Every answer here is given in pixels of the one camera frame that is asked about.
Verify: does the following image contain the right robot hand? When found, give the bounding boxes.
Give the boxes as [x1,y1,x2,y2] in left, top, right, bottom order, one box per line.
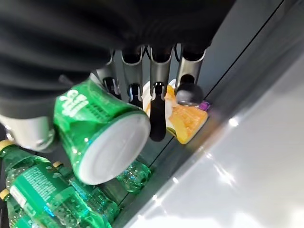
[0,0,236,153]

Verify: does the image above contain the green soda can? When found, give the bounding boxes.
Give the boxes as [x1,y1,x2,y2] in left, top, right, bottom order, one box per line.
[53,73,152,186]

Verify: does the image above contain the yellow orange snack bag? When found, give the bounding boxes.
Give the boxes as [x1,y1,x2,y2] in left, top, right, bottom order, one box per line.
[142,79,209,145]

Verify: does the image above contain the purple snack packet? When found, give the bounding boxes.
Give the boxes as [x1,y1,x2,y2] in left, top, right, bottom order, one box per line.
[199,100,211,112]

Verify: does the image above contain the green plastic soda bottle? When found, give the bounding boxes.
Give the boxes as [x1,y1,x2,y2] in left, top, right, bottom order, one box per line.
[0,139,119,228]
[0,189,31,228]
[48,161,152,193]

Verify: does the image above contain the dark grey metal shelf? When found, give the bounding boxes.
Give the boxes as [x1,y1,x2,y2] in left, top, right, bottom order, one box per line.
[111,0,304,228]

